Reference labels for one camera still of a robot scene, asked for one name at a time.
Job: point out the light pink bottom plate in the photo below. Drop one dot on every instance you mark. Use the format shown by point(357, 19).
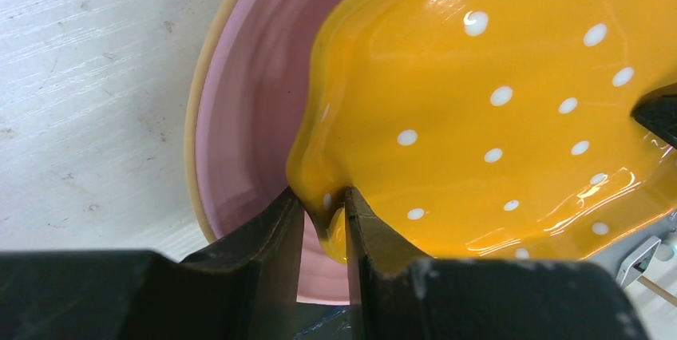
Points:
point(245, 106)

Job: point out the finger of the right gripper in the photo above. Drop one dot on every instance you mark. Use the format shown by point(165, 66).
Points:
point(656, 112)

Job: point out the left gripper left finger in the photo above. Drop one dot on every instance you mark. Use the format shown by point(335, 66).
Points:
point(252, 274)

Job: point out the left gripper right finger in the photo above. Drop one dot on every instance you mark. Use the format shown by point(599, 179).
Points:
point(386, 274)

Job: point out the yellow plate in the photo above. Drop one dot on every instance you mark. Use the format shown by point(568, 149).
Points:
point(497, 128)

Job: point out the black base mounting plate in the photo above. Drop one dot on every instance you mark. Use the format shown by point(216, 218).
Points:
point(645, 263)

